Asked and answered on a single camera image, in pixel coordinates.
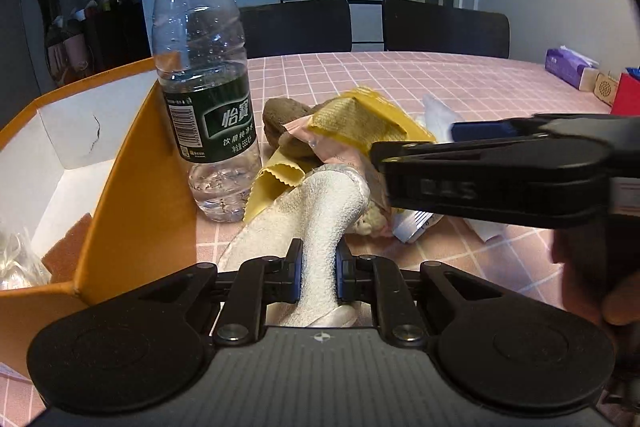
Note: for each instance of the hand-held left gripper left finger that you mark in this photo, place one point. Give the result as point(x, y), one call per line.
point(297, 272)

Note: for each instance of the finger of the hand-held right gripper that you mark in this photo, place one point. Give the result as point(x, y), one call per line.
point(480, 129)
point(450, 152)

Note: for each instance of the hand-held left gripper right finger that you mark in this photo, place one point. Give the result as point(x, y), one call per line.
point(341, 274)

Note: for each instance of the white fluffy cloth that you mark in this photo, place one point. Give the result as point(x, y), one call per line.
point(317, 217)

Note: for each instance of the yellow zigzag-edged cloth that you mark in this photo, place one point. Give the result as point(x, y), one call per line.
point(272, 192)

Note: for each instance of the yellow woven cloth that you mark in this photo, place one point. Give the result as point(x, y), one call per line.
point(360, 122)

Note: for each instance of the orange cardboard box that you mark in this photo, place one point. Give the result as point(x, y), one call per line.
point(140, 207)

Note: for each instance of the person's right hand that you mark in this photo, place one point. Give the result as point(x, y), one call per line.
point(595, 272)

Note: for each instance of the white plastic bag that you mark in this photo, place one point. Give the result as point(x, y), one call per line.
point(440, 114)

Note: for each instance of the white paper piece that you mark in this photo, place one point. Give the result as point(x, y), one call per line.
point(487, 231)

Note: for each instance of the white striped packet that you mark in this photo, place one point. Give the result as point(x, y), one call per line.
point(415, 224)

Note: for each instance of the black chair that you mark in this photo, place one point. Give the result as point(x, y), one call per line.
point(295, 27)
point(445, 27)

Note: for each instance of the purple tissue pack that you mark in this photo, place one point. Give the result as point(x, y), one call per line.
point(570, 67)

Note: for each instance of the pink cloth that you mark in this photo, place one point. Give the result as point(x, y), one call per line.
point(340, 154)

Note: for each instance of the small wooden box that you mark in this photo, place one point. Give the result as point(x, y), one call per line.
point(606, 88)

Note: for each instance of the red box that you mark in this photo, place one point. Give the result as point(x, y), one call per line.
point(627, 97)

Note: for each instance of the brown sponge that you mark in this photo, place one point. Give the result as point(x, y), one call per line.
point(67, 249)

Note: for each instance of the clear plastic water bottle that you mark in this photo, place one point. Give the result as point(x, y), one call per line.
point(205, 57)

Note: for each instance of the clear crumpled plastic bag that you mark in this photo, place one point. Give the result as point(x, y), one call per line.
point(20, 259)

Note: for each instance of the dark cabinet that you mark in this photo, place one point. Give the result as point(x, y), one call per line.
point(117, 37)

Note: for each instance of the pink hanging bags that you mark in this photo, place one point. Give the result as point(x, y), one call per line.
point(65, 57)

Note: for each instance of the wavy wall mirror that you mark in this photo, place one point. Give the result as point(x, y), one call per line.
point(42, 7)

